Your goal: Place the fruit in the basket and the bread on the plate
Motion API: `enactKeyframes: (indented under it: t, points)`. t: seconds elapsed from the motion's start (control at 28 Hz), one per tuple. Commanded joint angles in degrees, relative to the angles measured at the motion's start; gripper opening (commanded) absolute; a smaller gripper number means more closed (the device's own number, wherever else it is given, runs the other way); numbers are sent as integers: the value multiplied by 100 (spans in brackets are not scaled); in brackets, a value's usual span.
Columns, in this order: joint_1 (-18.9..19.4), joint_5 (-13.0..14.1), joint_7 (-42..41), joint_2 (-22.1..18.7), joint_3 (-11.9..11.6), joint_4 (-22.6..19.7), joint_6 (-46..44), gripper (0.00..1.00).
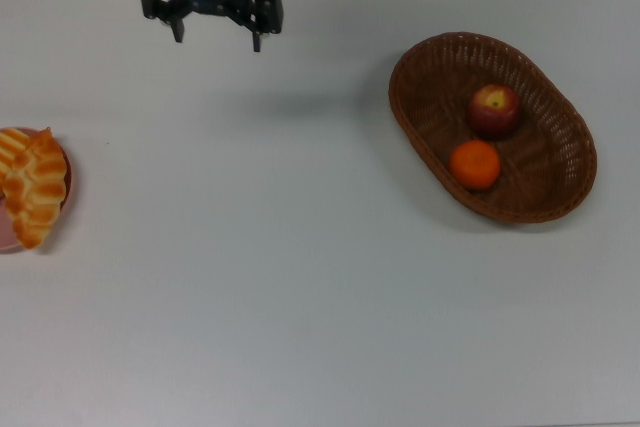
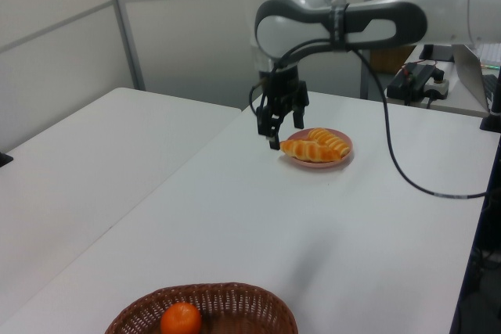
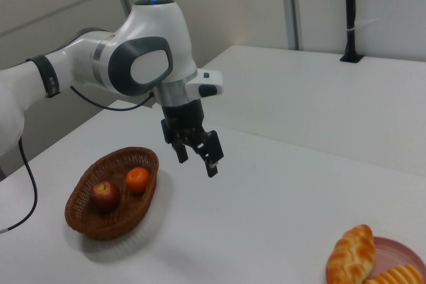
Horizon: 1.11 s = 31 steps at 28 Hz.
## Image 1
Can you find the striped toy bread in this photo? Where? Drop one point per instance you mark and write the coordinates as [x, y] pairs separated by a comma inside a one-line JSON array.
[[10, 147]]

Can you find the pink plate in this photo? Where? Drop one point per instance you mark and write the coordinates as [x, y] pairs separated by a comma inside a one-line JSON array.
[[7, 237]]

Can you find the toy orange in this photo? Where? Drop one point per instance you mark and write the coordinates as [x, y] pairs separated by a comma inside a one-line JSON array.
[[475, 165]]

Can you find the red toy apple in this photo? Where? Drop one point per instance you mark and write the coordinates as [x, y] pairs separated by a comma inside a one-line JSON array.
[[494, 112]]

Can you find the brown woven basket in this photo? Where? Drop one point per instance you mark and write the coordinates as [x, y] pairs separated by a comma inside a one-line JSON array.
[[550, 162]]

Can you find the braided toy bread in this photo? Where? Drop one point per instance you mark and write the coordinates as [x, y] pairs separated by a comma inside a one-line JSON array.
[[37, 187]]

